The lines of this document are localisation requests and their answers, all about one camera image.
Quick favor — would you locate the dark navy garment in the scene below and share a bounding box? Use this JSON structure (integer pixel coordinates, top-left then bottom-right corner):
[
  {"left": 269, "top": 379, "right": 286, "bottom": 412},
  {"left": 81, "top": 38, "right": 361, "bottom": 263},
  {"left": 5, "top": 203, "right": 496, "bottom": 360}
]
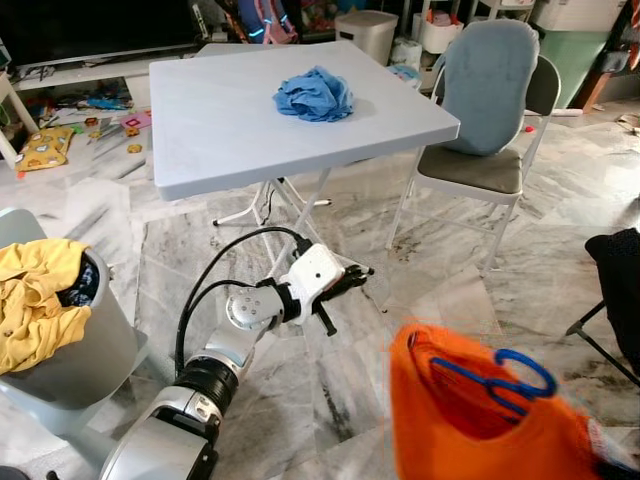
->
[{"left": 585, "top": 228, "right": 640, "bottom": 366}]

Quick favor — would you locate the grey lidded bin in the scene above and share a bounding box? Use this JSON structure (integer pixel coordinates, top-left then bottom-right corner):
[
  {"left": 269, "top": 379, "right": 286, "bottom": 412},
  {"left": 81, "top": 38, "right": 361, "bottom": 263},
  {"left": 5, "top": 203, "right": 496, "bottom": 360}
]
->
[{"left": 335, "top": 10, "right": 399, "bottom": 66}]

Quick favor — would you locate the white folding table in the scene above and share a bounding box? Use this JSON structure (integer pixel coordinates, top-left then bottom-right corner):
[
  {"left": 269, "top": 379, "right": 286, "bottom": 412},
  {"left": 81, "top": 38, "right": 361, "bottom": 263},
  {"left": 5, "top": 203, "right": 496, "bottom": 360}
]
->
[{"left": 148, "top": 40, "right": 461, "bottom": 276}]

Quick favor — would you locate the blue plastic hanger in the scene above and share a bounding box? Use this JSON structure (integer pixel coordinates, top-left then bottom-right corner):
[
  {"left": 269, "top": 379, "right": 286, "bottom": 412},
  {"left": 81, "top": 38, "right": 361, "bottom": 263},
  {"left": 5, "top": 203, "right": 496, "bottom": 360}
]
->
[{"left": 430, "top": 348, "right": 559, "bottom": 418}]

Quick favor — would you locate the white tv bench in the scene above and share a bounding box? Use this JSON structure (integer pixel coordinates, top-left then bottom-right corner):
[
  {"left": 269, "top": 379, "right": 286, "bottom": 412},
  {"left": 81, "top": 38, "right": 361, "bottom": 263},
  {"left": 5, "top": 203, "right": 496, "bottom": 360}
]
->
[{"left": 10, "top": 55, "right": 216, "bottom": 101}]

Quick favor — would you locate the orange shirt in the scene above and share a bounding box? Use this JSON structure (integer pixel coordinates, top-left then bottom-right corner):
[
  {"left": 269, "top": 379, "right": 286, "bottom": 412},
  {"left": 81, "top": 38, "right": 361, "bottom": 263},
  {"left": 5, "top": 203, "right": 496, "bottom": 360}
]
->
[{"left": 388, "top": 322, "right": 640, "bottom": 480}]

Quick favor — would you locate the green storage bin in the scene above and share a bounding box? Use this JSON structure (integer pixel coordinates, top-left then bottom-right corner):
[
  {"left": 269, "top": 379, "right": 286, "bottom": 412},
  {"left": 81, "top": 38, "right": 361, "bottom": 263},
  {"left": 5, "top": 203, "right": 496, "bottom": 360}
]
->
[{"left": 545, "top": 25, "right": 616, "bottom": 109}]

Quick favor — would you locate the crumpled blue cloth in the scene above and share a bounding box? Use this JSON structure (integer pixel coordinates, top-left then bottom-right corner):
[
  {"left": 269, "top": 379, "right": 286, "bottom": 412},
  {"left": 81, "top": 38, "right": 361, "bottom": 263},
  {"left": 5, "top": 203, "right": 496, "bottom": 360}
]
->
[{"left": 274, "top": 66, "right": 356, "bottom": 124}]

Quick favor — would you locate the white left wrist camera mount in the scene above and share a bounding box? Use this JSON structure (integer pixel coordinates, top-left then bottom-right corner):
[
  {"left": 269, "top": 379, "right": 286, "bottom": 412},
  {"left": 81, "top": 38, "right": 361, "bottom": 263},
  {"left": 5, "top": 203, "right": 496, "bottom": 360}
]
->
[{"left": 288, "top": 243, "right": 348, "bottom": 301}]

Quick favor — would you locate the yellow toy mat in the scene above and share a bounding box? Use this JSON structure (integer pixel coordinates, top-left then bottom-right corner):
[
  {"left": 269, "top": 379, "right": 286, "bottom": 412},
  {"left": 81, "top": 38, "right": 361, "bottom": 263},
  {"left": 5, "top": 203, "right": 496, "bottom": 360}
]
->
[{"left": 18, "top": 125, "right": 76, "bottom": 171}]

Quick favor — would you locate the dark patterned garment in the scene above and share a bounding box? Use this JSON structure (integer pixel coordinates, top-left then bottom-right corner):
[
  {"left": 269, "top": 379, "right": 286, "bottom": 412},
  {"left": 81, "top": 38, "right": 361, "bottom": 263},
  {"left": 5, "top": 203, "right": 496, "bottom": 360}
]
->
[{"left": 60, "top": 255, "right": 101, "bottom": 306}]

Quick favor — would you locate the yellow shirt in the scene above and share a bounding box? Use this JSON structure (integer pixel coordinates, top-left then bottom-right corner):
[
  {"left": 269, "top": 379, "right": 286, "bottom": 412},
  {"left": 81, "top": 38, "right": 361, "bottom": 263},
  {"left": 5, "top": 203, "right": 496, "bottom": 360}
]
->
[{"left": 0, "top": 238, "right": 93, "bottom": 376}]

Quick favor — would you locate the grey laundry basket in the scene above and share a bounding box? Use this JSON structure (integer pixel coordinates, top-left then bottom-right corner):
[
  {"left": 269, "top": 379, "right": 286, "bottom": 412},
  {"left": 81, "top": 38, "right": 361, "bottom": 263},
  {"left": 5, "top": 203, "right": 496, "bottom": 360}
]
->
[{"left": 0, "top": 208, "right": 149, "bottom": 441}]

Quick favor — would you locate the blue chair back cover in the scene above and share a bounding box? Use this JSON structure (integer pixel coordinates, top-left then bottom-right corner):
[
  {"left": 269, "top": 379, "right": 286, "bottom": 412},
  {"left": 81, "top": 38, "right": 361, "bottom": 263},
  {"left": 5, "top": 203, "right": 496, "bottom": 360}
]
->
[{"left": 437, "top": 18, "right": 541, "bottom": 158}]

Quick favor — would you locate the white storage box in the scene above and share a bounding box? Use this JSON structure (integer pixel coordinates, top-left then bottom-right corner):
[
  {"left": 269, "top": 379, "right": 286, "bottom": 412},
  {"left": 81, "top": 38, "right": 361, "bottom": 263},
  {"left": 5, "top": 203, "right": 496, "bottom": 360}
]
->
[{"left": 530, "top": 0, "right": 626, "bottom": 33}]

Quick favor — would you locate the grey folding chair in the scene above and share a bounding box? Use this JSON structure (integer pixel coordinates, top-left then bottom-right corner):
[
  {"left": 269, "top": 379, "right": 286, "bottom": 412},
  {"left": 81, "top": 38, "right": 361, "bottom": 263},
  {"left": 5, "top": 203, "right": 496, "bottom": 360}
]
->
[{"left": 388, "top": 55, "right": 563, "bottom": 271}]

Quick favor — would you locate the black television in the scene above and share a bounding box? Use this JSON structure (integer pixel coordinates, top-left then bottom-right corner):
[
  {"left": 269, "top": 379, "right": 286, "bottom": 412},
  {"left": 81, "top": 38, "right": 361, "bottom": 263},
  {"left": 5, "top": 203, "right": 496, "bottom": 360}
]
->
[{"left": 0, "top": 0, "right": 201, "bottom": 71}]

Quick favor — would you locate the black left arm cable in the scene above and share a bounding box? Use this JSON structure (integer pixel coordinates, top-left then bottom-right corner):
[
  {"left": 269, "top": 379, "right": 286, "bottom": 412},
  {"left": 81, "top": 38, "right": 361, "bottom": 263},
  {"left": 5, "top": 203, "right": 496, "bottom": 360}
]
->
[{"left": 175, "top": 226, "right": 311, "bottom": 376}]

